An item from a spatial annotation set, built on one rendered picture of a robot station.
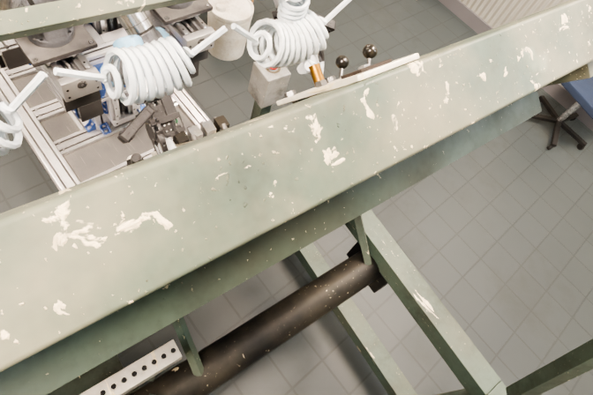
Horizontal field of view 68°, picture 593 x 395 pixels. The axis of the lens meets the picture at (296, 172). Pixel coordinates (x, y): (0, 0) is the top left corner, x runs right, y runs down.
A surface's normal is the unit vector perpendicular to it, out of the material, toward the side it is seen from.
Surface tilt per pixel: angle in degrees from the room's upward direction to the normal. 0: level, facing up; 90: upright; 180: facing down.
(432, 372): 0
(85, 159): 0
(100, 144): 0
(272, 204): 33
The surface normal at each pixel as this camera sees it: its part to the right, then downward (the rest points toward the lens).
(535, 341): 0.23, -0.52
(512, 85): 0.50, -0.01
